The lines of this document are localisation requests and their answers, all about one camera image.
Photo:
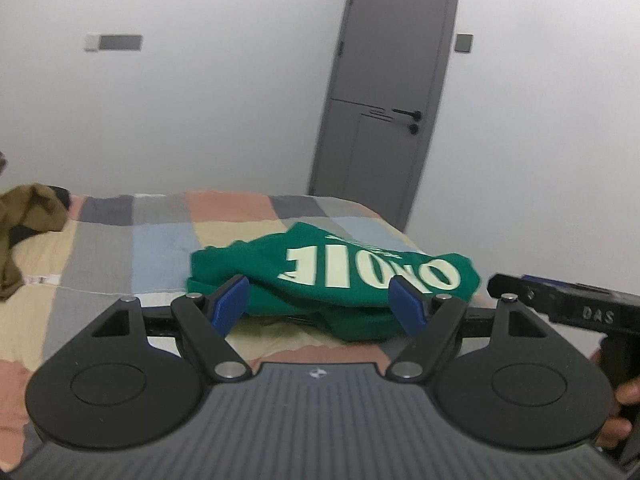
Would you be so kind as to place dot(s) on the person's right hand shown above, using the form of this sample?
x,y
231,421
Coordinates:
x,y
612,427

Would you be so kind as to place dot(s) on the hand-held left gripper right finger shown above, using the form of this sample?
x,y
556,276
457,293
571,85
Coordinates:
x,y
407,305

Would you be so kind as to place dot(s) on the black door lock knob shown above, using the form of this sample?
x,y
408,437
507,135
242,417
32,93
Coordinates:
x,y
413,129

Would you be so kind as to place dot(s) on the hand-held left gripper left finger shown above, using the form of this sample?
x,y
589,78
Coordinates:
x,y
232,300

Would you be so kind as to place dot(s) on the brown jacket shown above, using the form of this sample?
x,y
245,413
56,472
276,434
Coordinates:
x,y
30,205

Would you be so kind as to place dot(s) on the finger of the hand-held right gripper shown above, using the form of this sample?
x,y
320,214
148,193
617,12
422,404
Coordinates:
x,y
535,297
545,281

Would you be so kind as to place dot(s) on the grey door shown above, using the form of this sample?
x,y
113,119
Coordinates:
x,y
380,60

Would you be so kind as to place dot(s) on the patchwork checked blanket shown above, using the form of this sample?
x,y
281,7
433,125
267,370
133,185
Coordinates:
x,y
150,240

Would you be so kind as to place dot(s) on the grey and white wall panel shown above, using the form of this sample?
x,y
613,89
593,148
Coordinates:
x,y
120,42

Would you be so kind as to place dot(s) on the green sweatshirt with white print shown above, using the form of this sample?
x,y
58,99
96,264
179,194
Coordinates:
x,y
310,260

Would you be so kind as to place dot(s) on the small grey wall switch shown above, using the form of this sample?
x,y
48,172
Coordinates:
x,y
463,42

